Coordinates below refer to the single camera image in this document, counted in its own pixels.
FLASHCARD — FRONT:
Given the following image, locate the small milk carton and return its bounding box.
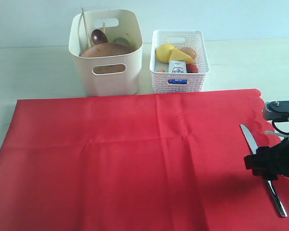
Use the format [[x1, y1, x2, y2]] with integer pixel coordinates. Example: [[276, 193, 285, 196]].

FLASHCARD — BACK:
[[168, 61, 187, 85]]

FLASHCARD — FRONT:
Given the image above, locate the dark wooden spoon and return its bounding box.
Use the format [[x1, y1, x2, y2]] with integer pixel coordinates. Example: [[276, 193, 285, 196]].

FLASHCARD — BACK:
[[91, 29, 108, 45]]

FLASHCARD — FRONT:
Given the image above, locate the silver table knife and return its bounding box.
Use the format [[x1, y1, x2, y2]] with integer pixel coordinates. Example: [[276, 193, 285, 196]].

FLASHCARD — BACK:
[[240, 124, 288, 218]]

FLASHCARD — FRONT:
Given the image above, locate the yellow lemon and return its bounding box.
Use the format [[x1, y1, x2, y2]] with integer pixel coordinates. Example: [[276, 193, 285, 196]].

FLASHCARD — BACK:
[[156, 43, 175, 64]]

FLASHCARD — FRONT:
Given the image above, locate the brown egg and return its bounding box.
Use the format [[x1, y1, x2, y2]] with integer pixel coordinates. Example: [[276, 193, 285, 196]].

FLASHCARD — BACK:
[[180, 47, 197, 60]]

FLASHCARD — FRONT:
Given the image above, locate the brown wooden plate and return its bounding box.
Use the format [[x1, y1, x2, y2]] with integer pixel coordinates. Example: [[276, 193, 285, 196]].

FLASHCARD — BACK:
[[80, 42, 132, 74]]

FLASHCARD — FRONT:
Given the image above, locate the pale green ceramic bowl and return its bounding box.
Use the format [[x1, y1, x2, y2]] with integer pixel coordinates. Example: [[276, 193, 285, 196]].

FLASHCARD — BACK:
[[113, 38, 130, 47]]

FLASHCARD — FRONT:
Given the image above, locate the cream plastic bin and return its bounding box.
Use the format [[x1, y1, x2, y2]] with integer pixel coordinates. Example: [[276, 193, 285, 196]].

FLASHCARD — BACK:
[[68, 9, 143, 96]]

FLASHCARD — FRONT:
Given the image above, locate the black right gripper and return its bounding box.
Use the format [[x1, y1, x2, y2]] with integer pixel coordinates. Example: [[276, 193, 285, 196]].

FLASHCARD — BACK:
[[244, 138, 289, 180]]

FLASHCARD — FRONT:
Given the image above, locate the red table cloth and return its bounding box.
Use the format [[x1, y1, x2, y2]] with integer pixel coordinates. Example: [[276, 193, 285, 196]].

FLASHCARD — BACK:
[[0, 89, 289, 231]]

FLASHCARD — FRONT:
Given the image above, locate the yellow cheese wedge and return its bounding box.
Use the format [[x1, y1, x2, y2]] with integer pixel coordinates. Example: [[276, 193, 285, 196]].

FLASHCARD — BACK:
[[168, 48, 195, 64]]

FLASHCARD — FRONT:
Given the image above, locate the red sausage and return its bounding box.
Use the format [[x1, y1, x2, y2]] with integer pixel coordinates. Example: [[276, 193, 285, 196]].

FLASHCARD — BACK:
[[186, 63, 198, 73]]

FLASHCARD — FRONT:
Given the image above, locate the white perforated plastic basket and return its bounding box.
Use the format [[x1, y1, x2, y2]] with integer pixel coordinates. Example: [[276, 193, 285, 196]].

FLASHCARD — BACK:
[[149, 30, 210, 93]]

